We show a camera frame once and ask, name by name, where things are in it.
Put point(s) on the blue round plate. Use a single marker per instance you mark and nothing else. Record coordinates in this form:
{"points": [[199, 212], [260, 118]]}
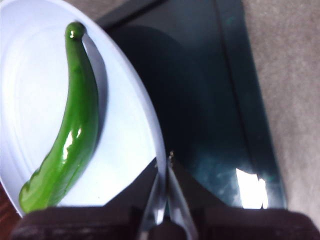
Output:
{"points": [[37, 105]]}

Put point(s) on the black glossy flat tray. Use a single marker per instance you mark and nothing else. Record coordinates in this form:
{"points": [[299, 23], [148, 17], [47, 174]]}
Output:
{"points": [[200, 100]]}

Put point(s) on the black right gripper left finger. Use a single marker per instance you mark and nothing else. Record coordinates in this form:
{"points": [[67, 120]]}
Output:
{"points": [[87, 222]]}

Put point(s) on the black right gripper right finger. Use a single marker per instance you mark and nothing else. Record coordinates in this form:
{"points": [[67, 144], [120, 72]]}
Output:
{"points": [[250, 225]]}

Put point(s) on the green chili pepper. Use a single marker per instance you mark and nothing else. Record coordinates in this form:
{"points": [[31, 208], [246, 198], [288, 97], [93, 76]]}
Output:
{"points": [[77, 120]]}

